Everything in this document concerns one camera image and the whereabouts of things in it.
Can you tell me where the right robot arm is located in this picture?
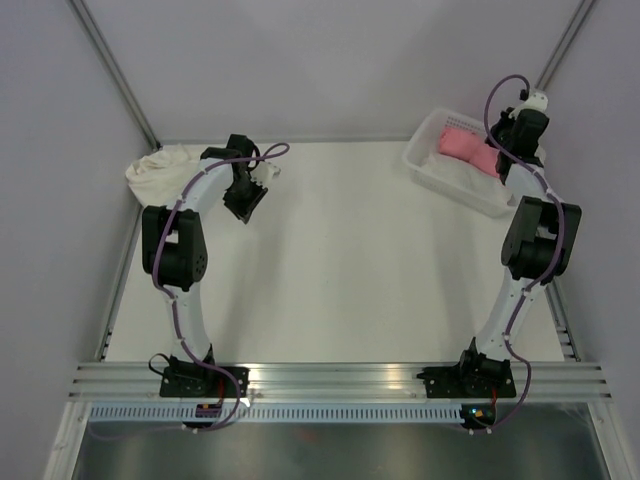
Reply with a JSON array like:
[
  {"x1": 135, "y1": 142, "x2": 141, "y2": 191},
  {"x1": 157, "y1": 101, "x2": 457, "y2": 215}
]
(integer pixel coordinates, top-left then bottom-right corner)
[{"x1": 474, "y1": 107, "x2": 582, "y2": 362}]

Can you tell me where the white slotted cable duct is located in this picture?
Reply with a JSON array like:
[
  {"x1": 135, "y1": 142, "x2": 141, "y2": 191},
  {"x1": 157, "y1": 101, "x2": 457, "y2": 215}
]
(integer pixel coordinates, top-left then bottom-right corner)
[{"x1": 89, "y1": 402, "x2": 463, "y2": 424}]

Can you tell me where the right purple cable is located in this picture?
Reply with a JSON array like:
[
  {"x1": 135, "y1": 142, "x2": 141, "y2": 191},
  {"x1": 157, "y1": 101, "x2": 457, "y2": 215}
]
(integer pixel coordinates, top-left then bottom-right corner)
[{"x1": 484, "y1": 74, "x2": 566, "y2": 361}]

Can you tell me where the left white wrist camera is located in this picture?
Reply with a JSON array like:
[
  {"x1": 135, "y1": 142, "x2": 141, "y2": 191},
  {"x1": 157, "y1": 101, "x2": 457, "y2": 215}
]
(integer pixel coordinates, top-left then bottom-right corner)
[{"x1": 251, "y1": 162, "x2": 281, "y2": 188}]

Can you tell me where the left aluminium frame post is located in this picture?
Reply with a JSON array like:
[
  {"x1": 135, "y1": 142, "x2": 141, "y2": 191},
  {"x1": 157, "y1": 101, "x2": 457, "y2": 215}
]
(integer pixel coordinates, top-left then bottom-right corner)
[{"x1": 67, "y1": 0, "x2": 161, "y2": 151}]

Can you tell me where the white cloth in basket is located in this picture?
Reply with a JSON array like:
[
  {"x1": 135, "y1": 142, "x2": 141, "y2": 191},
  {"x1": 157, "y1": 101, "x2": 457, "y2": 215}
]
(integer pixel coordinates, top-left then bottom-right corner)
[{"x1": 424, "y1": 154, "x2": 512, "y2": 207}]

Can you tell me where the cream white t-shirt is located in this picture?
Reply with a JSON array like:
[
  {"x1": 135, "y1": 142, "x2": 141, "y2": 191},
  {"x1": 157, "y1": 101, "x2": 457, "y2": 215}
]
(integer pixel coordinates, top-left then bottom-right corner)
[{"x1": 125, "y1": 144, "x2": 199, "y2": 207}]

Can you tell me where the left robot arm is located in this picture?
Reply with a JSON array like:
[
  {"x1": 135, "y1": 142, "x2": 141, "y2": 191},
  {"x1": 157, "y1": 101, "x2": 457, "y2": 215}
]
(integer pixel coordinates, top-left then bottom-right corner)
[{"x1": 142, "y1": 134, "x2": 271, "y2": 396}]

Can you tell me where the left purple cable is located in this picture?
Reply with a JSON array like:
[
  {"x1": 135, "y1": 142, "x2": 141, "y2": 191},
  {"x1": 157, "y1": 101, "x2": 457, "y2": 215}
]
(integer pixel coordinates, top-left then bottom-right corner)
[{"x1": 152, "y1": 142, "x2": 291, "y2": 371}]

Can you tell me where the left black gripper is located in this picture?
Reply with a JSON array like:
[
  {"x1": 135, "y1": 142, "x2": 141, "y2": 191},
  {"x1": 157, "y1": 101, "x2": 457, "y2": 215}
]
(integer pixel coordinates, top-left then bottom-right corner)
[{"x1": 223, "y1": 175, "x2": 268, "y2": 225}]

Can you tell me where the pink t-shirt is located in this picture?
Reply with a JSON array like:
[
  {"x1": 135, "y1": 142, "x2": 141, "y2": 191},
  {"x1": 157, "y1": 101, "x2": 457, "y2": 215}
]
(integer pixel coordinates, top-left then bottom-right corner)
[{"x1": 438, "y1": 127, "x2": 499, "y2": 178}]

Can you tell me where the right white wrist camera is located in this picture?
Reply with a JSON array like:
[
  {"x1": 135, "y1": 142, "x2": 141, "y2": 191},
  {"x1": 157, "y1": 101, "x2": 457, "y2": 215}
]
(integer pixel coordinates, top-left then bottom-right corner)
[{"x1": 518, "y1": 89, "x2": 548, "y2": 113}]

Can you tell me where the purple cable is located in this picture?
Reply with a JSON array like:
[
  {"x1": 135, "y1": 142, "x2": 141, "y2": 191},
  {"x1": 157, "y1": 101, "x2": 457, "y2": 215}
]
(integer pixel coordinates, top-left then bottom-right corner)
[
  {"x1": 152, "y1": 142, "x2": 291, "y2": 371},
  {"x1": 484, "y1": 74, "x2": 566, "y2": 361}
]

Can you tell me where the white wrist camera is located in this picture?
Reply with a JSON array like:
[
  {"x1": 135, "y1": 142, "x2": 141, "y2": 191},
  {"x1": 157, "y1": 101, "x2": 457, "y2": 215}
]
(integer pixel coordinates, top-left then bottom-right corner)
[
  {"x1": 518, "y1": 89, "x2": 548, "y2": 113},
  {"x1": 251, "y1": 162, "x2": 281, "y2": 188}
]

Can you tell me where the white plastic basket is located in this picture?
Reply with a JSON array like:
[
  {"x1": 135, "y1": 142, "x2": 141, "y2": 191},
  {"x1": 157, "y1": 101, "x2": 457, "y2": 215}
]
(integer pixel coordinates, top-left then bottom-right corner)
[{"x1": 402, "y1": 108, "x2": 539, "y2": 218}]

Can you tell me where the aluminium frame post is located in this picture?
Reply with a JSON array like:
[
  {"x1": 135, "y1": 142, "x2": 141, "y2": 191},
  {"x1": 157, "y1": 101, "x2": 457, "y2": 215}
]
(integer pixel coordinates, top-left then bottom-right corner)
[
  {"x1": 535, "y1": 0, "x2": 600, "y2": 91},
  {"x1": 67, "y1": 0, "x2": 161, "y2": 151}
]

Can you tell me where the right aluminium frame post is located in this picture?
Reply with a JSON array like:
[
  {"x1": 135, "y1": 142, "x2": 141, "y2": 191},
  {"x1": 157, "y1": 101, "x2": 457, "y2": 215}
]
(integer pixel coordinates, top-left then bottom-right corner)
[{"x1": 535, "y1": 0, "x2": 600, "y2": 91}]

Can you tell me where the aluminium mounting rail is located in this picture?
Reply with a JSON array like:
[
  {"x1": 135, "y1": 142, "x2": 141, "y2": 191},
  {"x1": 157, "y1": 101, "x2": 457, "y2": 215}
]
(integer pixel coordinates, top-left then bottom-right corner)
[{"x1": 67, "y1": 362, "x2": 612, "y2": 403}]

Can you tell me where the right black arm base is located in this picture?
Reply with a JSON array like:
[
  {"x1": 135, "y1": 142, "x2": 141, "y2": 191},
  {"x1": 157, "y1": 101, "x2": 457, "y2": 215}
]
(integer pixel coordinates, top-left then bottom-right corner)
[{"x1": 416, "y1": 338, "x2": 516, "y2": 399}]

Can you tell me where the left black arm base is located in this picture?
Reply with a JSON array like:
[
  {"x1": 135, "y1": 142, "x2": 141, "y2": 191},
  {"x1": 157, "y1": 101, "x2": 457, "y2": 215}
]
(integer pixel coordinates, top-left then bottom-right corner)
[{"x1": 147, "y1": 353, "x2": 237, "y2": 398}]

